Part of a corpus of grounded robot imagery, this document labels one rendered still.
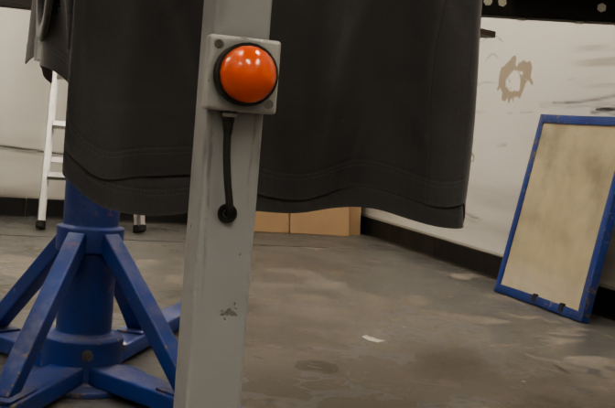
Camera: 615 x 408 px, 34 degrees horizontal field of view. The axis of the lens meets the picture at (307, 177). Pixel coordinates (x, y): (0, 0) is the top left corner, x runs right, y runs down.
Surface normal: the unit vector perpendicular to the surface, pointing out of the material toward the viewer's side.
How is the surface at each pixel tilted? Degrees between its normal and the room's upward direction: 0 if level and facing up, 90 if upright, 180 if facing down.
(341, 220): 72
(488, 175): 90
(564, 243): 78
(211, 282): 90
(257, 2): 90
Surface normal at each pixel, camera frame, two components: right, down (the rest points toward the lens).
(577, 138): -0.92, -0.22
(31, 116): 0.32, 0.07
